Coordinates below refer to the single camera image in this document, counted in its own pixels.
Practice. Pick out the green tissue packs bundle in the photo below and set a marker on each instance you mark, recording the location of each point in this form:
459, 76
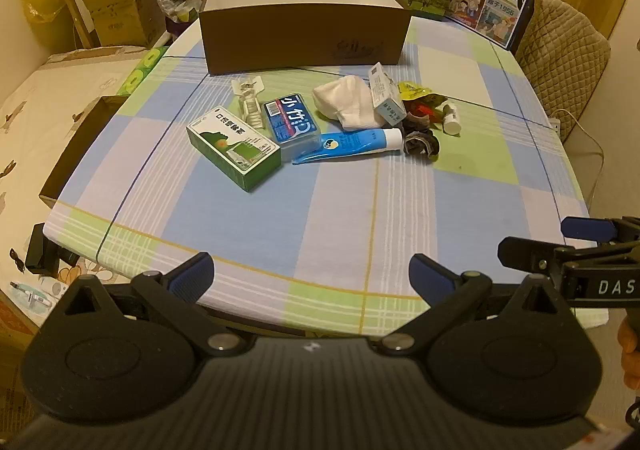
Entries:
142, 72

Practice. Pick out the green medicine box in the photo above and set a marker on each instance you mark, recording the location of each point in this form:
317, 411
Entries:
232, 149

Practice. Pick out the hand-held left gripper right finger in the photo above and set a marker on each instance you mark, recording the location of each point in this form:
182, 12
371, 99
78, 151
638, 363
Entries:
427, 275

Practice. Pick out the white towel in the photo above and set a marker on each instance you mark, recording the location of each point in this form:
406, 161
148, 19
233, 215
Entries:
347, 102

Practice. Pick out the white medicine box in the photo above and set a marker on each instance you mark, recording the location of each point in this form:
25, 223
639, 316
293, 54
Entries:
386, 92

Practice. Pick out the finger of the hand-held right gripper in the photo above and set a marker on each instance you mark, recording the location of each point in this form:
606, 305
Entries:
587, 228
525, 252

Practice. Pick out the yellow packet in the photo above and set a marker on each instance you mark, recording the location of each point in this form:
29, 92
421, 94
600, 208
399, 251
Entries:
412, 92

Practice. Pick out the chair with quilted cover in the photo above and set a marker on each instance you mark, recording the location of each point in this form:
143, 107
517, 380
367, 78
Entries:
565, 54

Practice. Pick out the large brown cardboard box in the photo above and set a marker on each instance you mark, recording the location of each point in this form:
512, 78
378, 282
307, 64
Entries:
300, 39

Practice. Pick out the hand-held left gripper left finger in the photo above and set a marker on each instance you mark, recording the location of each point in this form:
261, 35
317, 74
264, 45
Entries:
197, 272

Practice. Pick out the person's right hand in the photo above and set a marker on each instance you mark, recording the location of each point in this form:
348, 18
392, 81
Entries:
631, 355

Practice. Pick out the small white bottle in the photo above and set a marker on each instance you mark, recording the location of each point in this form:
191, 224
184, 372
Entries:
451, 119

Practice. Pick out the white pen device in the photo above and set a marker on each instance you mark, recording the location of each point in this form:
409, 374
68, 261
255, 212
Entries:
35, 297

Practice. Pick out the printed cream blanket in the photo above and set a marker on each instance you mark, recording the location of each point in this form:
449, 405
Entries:
45, 119

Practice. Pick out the blue card pack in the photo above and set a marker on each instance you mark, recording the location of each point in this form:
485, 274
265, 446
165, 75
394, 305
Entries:
290, 122

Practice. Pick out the white plastic blister pack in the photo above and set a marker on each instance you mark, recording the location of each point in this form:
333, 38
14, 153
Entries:
250, 102

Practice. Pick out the red tube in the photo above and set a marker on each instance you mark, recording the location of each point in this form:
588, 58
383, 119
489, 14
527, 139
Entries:
422, 108

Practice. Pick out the blue toothpaste tube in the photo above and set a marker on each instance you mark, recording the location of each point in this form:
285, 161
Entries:
350, 142

